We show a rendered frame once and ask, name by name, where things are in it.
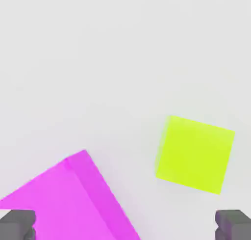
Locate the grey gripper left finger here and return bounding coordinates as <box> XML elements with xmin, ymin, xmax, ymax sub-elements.
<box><xmin>0</xmin><ymin>209</ymin><xmax>37</xmax><ymax>240</ymax></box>

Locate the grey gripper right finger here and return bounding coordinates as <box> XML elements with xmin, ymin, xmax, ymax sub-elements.
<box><xmin>215</xmin><ymin>209</ymin><xmax>251</xmax><ymax>240</ymax></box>

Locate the small yellow-green cube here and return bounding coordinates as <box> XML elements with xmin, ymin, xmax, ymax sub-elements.
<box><xmin>154</xmin><ymin>115</ymin><xmax>236</xmax><ymax>195</ymax></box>

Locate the large magenta box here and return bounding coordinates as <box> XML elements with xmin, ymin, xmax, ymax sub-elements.
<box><xmin>0</xmin><ymin>149</ymin><xmax>142</xmax><ymax>240</ymax></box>

